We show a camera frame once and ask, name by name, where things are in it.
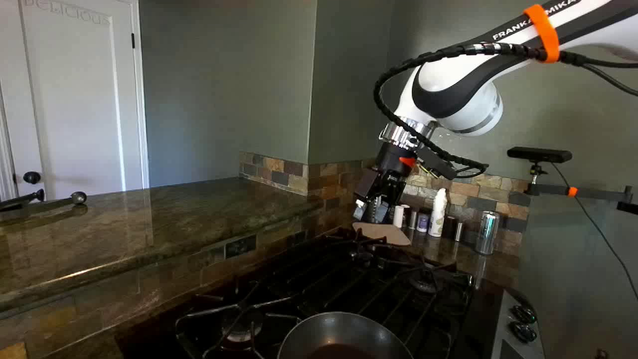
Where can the stove control knob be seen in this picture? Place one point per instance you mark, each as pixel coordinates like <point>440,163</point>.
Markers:
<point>523,331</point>
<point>523,313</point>

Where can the dark frying pan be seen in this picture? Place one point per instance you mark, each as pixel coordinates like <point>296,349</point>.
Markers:
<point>342,335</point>

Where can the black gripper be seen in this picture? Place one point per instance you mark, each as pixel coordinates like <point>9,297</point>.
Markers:
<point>398,157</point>

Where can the white door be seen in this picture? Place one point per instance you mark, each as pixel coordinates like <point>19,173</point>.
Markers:
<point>73,95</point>

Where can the white small shaker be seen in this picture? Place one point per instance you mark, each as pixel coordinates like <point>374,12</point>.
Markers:
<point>400,215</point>

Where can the black door knob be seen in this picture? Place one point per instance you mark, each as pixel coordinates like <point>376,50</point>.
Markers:
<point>33,177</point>

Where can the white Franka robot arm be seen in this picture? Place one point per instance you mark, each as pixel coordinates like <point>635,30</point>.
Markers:
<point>456,85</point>

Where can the dark small jar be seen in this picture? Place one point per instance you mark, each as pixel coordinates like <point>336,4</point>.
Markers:
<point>454,227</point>

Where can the white squeeze bottle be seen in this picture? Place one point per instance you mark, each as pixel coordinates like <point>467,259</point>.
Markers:
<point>438,213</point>

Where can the black bar with ball end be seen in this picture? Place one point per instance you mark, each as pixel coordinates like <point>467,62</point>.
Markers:
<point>37,199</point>

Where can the stove control knob lower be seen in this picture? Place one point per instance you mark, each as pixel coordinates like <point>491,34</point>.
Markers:
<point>523,331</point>

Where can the black gas stove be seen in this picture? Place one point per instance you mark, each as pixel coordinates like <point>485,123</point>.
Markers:
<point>438,309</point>

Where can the steel utensil holder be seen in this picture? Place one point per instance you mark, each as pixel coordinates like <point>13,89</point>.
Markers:
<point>372,211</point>

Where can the black camera on stand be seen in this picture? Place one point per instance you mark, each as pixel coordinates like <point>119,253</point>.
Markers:
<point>539,155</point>

